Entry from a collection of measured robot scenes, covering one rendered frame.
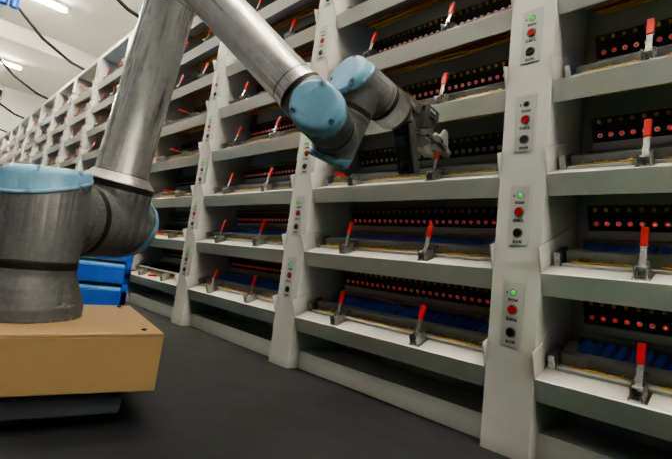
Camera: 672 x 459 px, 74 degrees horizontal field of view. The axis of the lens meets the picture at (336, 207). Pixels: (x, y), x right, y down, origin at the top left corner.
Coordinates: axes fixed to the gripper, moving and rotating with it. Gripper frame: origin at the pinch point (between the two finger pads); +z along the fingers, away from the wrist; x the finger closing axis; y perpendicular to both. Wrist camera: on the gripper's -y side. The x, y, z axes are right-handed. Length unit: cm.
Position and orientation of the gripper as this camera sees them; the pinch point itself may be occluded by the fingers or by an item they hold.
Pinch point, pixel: (440, 157)
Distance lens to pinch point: 114.5
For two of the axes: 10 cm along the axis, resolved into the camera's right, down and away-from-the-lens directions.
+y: 2.3, -9.4, 2.4
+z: 6.8, 3.4, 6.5
